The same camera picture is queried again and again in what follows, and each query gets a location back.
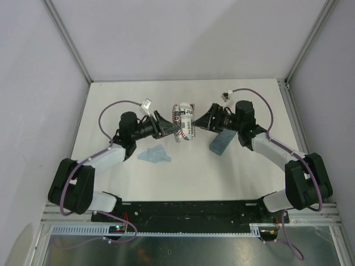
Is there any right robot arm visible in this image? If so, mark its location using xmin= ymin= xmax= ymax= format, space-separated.
xmin=194 ymin=100 xmax=333 ymax=222

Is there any aluminium frame rail front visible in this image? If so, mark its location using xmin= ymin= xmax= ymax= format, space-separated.
xmin=40 ymin=202 xmax=341 ymax=225

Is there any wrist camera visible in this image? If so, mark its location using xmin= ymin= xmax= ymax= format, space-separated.
xmin=221 ymin=90 xmax=234 ymax=103
xmin=140 ymin=98 xmax=152 ymax=112

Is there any left aluminium corner post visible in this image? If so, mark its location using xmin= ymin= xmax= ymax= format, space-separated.
xmin=41 ymin=0 xmax=93 ymax=85

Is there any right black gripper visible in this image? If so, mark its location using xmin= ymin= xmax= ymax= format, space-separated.
xmin=192 ymin=103 xmax=242 ymax=134

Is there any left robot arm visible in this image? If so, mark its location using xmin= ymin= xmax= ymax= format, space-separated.
xmin=48 ymin=111 xmax=180 ymax=222

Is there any newspaper print pouch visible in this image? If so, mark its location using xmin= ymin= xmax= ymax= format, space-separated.
xmin=172 ymin=103 xmax=196 ymax=143

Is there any white cable duct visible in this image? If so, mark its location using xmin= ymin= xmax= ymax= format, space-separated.
xmin=49 ymin=224 xmax=263 ymax=238

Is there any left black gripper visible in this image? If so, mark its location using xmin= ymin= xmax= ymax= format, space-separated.
xmin=131 ymin=110 xmax=180 ymax=141

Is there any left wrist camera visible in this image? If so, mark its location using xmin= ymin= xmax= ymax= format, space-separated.
xmin=140 ymin=98 xmax=152 ymax=112

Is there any blue glasses case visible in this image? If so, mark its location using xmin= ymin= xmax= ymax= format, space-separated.
xmin=209 ymin=129 xmax=237 ymax=156

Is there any aluminium corner post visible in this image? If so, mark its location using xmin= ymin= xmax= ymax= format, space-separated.
xmin=41 ymin=0 xmax=93 ymax=85
xmin=284 ymin=0 xmax=339 ymax=86

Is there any right aluminium corner post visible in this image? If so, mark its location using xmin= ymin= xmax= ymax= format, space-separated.
xmin=284 ymin=0 xmax=339 ymax=86

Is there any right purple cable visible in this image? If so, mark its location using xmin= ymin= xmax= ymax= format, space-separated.
xmin=231 ymin=88 xmax=324 ymax=261

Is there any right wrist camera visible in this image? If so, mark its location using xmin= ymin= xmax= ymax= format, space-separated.
xmin=221 ymin=90 xmax=234 ymax=103

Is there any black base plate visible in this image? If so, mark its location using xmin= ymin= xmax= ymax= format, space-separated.
xmin=91 ymin=199 xmax=291 ymax=233

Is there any crumpled blue cleaning cloth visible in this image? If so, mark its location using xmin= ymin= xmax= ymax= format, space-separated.
xmin=137 ymin=144 xmax=171 ymax=163

